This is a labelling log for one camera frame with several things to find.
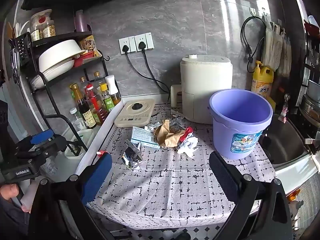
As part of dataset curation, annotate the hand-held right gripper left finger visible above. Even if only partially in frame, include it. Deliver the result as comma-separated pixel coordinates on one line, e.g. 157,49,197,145
29,151,113,240

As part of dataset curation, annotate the white plate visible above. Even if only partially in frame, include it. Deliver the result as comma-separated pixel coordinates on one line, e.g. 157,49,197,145
30,57,75,89

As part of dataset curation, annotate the gold cap oil bottle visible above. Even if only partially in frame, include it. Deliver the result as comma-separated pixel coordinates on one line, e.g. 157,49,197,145
93,71,107,88

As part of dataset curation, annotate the red white crumpled wrapper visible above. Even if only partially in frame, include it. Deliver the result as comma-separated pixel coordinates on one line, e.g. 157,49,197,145
177,127,198,158

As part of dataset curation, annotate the black perforated utensil holder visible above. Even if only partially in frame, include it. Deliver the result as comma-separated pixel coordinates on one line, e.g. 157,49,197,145
9,33,33,67

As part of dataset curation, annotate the black metal kitchen rack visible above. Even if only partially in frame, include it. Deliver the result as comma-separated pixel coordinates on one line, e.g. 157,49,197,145
9,31,110,156

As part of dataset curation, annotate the red plastic container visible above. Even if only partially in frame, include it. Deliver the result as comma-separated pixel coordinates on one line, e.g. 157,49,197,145
72,50,101,67

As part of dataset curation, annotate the hanging black cable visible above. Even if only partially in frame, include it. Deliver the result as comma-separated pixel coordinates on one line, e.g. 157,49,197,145
240,16,267,73

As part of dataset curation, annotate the purple cup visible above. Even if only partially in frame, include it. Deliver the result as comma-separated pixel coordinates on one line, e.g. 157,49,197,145
75,10,88,32

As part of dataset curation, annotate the light blue paper box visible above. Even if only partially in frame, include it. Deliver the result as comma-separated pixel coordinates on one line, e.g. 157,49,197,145
131,126,161,150

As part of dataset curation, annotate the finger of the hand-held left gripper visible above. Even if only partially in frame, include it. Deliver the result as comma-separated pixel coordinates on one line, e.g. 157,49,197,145
15,129,55,152
24,135,67,159

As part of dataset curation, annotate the glass jar of beans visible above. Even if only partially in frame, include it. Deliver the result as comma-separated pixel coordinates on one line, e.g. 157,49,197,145
42,20,56,39

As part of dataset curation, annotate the white wall socket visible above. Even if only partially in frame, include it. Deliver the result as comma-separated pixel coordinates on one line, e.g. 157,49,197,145
119,37,136,55
134,33,154,52

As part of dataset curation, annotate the stainless steel pot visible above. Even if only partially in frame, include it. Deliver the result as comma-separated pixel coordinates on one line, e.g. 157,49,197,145
299,94,320,121

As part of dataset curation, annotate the purple plastic bucket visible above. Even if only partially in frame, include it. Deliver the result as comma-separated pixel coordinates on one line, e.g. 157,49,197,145
209,89,273,159

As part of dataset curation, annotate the white air fryer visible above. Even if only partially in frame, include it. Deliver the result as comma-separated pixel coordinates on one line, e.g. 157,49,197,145
171,55,233,124

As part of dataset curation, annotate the glass jar with label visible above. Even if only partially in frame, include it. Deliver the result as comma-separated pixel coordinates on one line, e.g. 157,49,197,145
30,21,42,42

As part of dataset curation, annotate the person's left forearm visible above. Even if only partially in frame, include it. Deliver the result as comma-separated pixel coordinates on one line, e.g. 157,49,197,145
0,198,33,240

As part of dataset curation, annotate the red cap sauce bottle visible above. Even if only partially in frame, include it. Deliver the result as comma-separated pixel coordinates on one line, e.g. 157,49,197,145
85,83,106,126

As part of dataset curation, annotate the yellow detergent bottle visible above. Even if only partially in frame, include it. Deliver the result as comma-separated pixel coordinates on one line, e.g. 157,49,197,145
251,60,274,102

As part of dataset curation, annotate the silver foil wrapper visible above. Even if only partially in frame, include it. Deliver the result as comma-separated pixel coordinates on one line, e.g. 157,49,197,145
122,139,145,170

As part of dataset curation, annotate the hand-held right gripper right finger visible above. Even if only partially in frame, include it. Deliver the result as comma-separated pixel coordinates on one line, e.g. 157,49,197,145
209,151,293,240

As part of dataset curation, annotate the small pink bottle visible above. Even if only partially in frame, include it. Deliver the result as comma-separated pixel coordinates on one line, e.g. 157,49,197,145
278,93,292,123

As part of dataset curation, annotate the person's left hand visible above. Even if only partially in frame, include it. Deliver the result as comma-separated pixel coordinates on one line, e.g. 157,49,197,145
0,184,20,201

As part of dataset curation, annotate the white crumpled paper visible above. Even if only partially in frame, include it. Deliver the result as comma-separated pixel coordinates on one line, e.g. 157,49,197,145
144,122,161,132

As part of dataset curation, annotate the stainless steel sink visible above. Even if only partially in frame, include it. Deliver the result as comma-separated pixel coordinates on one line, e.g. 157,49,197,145
257,113,311,169

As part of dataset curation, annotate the white top oil sprayer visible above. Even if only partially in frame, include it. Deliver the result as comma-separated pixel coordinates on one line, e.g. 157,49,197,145
105,75,122,106

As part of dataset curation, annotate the silver foil packet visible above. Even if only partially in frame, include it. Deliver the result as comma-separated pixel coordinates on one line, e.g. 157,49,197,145
172,109,186,121

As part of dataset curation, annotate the black power cable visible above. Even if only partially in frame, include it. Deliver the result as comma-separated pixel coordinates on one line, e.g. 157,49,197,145
122,45,171,94
139,42,172,117

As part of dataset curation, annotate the yellow cap green label bottle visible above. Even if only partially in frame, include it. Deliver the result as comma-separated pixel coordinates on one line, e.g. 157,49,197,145
99,83,114,113

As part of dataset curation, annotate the brown crumpled paper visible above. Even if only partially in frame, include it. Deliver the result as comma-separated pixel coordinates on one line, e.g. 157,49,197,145
153,119,186,148

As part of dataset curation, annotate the white plastic tray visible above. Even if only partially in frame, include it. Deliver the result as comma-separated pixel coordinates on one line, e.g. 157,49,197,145
64,129,95,158

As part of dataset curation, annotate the dark soy sauce bottle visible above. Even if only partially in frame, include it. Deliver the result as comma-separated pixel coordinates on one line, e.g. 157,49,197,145
70,83,97,129

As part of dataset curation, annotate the clear bottle white cap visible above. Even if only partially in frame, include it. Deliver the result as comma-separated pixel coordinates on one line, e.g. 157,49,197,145
69,107,87,131

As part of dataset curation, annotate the cream induction cooker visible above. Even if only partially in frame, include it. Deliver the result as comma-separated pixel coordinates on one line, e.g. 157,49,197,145
114,98,156,128

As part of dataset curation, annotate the white black patterned tablecloth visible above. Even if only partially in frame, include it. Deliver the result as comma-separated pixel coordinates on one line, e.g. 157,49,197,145
86,102,276,230

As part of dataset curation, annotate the yellow snack packet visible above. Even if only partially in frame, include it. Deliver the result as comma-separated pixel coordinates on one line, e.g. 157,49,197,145
79,35,97,53

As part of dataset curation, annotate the white bowl with red print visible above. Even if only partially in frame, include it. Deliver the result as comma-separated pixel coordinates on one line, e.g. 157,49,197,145
30,9,53,24

